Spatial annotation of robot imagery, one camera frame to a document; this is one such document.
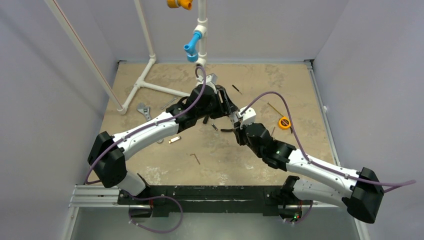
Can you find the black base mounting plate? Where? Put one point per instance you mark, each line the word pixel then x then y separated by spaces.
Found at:
pixel 162 200

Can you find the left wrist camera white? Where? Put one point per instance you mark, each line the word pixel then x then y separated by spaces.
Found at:
pixel 210 80

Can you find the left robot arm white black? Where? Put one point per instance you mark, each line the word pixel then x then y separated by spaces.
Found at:
pixel 109 153

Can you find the orange tape measure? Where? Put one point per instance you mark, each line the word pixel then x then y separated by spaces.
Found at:
pixel 284 122

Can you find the orange pipe fitting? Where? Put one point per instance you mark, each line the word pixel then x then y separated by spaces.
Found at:
pixel 185 4

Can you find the white PVC pipe frame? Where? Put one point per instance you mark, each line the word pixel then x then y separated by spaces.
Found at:
pixel 122 108

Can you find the gold battery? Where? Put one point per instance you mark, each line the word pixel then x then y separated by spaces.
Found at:
pixel 174 139

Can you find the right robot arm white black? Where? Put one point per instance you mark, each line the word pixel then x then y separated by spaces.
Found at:
pixel 359 192

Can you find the small silver wrench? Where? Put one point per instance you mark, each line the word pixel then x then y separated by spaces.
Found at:
pixel 169 103

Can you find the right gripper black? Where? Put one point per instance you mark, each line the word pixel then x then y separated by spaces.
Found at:
pixel 240 133

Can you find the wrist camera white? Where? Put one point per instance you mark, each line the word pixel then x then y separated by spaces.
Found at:
pixel 246 116
pixel 210 80

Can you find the blue pipe fitting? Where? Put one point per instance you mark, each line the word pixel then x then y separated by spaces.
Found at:
pixel 190 47

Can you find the adjustable wrench red handle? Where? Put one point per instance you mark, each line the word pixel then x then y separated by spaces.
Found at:
pixel 144 110

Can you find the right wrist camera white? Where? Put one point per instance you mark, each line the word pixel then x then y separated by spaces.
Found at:
pixel 246 116

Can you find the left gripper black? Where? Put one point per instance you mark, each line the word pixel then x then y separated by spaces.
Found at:
pixel 225 108

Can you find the aluminium rail frame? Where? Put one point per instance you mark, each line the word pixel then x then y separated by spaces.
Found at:
pixel 303 187

